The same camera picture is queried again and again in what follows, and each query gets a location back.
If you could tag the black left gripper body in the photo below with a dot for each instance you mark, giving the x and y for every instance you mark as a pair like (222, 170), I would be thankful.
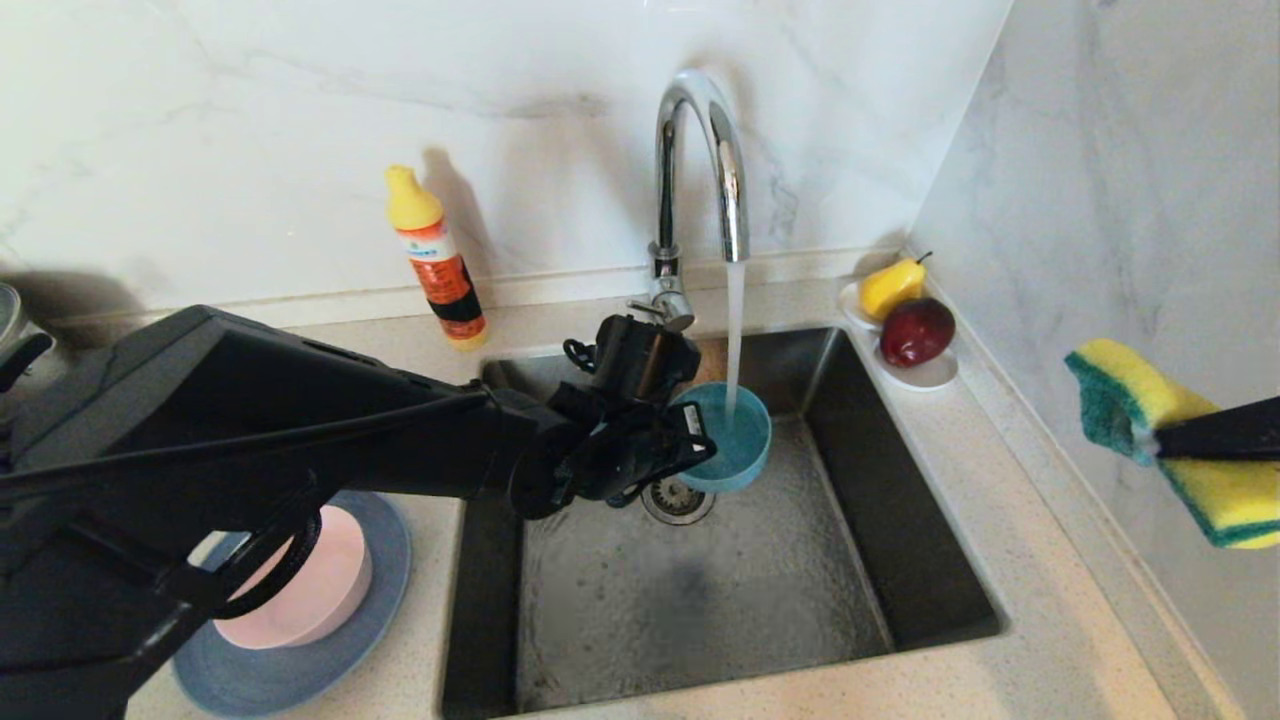
(610, 455)

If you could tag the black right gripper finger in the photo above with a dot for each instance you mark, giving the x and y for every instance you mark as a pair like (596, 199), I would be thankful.
(1220, 432)

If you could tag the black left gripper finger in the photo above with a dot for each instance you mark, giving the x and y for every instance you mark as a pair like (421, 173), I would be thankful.
(690, 430)

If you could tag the teal bowl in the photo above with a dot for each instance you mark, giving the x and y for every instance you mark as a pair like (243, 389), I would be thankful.
(740, 445)

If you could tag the yellow green sponge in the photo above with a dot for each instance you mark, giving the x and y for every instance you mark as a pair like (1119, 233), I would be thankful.
(1120, 390)

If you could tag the chrome faucet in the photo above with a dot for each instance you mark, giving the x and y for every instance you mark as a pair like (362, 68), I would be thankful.
(665, 180)

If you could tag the orange dish soap bottle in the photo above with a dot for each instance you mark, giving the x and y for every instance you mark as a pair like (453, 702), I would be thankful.
(435, 260)

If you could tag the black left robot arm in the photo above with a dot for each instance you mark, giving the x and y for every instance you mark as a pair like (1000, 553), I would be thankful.
(250, 430)

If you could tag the metal sink drain strainer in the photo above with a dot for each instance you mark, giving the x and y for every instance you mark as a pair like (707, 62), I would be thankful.
(685, 505)

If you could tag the stainless steel sink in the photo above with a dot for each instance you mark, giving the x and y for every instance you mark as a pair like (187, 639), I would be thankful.
(700, 620)

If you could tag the running water stream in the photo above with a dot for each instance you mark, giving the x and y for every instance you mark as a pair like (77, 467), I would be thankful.
(735, 340)

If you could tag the white fruit dish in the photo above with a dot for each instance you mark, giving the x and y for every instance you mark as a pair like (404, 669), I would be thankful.
(925, 376)

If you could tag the yellow pear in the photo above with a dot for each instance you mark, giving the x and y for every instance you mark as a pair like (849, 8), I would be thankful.
(890, 288)

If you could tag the red apple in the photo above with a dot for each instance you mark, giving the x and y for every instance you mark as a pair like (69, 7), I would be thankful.
(915, 332)

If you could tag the pink bowl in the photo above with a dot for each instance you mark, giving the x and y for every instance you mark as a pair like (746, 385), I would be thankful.
(335, 590)

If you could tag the blue round plate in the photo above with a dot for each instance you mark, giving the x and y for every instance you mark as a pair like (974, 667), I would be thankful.
(360, 640)

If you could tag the steel cooking pot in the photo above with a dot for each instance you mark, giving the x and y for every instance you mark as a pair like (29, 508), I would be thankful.
(12, 330)

